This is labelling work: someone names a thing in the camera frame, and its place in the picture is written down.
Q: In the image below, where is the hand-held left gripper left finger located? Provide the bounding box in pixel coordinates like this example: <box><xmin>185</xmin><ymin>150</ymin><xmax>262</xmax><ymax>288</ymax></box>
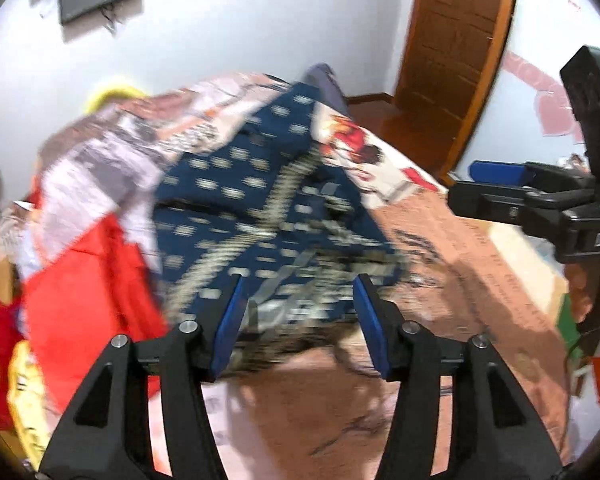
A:
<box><xmin>37</xmin><ymin>274</ymin><xmax>247</xmax><ymax>480</ymax></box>

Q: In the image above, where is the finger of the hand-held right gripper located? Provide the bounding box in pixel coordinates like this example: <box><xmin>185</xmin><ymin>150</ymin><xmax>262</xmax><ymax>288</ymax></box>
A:
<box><xmin>470</xmin><ymin>160</ymin><xmax>588</xmax><ymax>192</ymax></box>
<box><xmin>447</xmin><ymin>180</ymin><xmax>572</xmax><ymax>229</ymax></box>

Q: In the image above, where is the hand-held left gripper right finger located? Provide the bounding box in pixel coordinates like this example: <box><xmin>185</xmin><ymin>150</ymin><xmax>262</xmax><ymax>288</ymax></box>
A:
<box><xmin>352</xmin><ymin>274</ymin><xmax>563</xmax><ymax>480</ymax></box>

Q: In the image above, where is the navy patterned garment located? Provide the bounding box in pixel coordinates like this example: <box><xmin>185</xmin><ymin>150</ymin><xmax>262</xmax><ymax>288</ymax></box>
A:
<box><xmin>150</xmin><ymin>80</ymin><xmax>412</xmax><ymax>377</ymax></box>

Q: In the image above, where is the person's right hand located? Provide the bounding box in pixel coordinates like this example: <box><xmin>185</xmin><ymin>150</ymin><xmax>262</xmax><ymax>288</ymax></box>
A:
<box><xmin>564</xmin><ymin>260</ymin><xmax>600</xmax><ymax>332</ymax></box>

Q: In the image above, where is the printed blanket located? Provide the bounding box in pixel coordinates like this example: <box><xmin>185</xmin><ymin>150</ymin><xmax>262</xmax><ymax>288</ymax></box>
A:
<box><xmin>0</xmin><ymin>70</ymin><xmax>572</xmax><ymax>480</ymax></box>

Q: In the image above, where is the wooden door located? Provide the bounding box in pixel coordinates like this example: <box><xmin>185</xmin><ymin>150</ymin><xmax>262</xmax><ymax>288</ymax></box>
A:
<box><xmin>392</xmin><ymin>0</ymin><xmax>522</xmax><ymax>187</ymax></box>

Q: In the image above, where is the red cloth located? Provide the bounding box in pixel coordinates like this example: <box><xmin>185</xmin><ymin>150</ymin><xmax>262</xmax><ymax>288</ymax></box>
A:
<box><xmin>22</xmin><ymin>210</ymin><xmax>167</xmax><ymax>413</ymax></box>

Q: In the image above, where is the purple grey bag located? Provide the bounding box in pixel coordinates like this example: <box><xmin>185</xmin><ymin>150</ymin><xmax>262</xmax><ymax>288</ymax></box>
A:
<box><xmin>300</xmin><ymin>62</ymin><xmax>349</xmax><ymax>112</ymax></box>

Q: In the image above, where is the yellow printed packaging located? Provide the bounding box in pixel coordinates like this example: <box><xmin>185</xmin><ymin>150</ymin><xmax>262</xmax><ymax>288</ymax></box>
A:
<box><xmin>7</xmin><ymin>340</ymin><xmax>52</xmax><ymax>467</ymax></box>

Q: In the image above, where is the yellow plush toy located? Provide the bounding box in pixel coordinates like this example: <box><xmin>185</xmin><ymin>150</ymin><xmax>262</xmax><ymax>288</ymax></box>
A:
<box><xmin>84</xmin><ymin>77</ymin><xmax>152</xmax><ymax>114</ymax></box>

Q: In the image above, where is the pink wall decal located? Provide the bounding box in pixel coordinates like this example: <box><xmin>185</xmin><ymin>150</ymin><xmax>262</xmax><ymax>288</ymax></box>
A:
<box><xmin>501</xmin><ymin>50</ymin><xmax>589</xmax><ymax>142</ymax></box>

